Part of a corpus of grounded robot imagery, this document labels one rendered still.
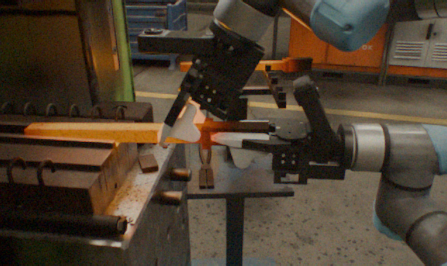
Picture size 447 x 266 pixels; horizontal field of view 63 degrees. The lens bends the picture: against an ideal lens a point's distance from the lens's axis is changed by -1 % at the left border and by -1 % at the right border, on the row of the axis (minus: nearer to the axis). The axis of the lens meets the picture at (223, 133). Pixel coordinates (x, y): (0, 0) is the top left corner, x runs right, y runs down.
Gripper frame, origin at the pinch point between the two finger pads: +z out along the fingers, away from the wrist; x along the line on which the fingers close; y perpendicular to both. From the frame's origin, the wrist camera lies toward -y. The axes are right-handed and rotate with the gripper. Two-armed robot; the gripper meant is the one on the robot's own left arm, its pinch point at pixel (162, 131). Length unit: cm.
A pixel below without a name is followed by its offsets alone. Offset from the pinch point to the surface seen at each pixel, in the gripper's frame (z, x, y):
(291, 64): -5, 65, 25
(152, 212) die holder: 12.3, -4.4, 5.0
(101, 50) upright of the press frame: 5.7, 28.5, -21.6
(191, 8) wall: 156, 773, -83
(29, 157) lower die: 11.4, -6.8, -16.2
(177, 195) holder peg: 10.6, 0.6, 7.6
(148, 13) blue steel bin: 90, 356, -80
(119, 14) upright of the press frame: 1, 44, -25
